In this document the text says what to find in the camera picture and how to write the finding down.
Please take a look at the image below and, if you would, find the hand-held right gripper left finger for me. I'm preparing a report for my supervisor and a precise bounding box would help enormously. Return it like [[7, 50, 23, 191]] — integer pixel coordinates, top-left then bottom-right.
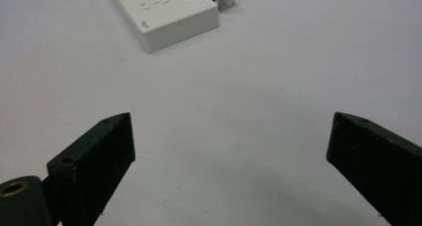
[[41, 112, 136, 226]]

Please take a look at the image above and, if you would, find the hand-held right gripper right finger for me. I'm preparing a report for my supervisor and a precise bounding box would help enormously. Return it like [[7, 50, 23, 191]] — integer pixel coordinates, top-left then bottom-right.
[[325, 111, 422, 226]]

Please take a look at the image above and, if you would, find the white power strip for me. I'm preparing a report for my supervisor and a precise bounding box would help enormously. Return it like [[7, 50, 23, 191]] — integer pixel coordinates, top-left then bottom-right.
[[105, 0, 221, 54]]

